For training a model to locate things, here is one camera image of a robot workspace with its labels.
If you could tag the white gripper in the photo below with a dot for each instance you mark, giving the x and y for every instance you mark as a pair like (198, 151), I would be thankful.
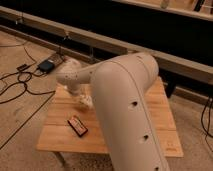
(84, 100)

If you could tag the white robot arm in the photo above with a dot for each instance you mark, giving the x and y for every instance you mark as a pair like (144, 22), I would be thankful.
(118, 88)

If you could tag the black red rectangular box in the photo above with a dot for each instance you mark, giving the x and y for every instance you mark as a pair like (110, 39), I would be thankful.
(76, 124)

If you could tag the wooden table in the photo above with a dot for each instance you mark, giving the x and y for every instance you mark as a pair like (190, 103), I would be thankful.
(58, 136)

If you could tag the black power adapter box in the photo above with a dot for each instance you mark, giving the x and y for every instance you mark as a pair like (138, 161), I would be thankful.
(46, 66)

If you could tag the small black floor device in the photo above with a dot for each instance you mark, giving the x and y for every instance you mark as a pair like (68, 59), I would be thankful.
(22, 67)

